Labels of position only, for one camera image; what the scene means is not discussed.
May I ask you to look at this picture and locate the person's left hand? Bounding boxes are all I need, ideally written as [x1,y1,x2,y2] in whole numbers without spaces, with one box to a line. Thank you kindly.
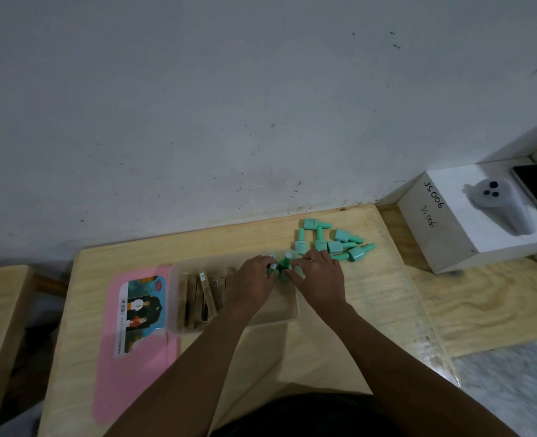
[225,255,278,317]

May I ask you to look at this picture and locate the person's right hand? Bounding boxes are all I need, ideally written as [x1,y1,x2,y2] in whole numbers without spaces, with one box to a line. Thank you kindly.
[286,249,354,324]

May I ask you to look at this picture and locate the group of teal bottles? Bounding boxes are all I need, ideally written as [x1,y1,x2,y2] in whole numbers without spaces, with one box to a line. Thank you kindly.
[294,217,377,265]

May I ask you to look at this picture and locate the clear plastic container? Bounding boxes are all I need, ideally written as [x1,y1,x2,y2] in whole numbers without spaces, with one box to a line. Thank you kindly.
[166,254,301,335]

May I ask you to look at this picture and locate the group of tan boxes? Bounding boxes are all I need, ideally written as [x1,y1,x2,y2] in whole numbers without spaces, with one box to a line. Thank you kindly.
[177,266,238,331]

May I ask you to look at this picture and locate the pink lid with picture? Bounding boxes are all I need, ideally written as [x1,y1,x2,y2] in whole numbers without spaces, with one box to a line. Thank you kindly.
[91,264,183,426]

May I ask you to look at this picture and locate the person's left forearm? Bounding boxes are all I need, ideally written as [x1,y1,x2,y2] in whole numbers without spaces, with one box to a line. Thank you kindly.
[102,304,256,437]

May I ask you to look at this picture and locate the person's right forearm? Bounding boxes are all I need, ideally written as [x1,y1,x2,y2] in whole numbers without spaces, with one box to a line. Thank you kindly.
[327,304,524,437]

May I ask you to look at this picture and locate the white cardboard box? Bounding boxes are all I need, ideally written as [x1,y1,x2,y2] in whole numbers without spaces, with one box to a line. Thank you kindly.
[395,157,537,276]

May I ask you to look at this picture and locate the person's black shorts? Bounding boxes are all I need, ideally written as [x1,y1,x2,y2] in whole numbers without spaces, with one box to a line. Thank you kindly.
[211,393,402,437]

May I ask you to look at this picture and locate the plywood table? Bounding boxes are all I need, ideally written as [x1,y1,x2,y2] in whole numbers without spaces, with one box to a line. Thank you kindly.
[377,204,537,360]

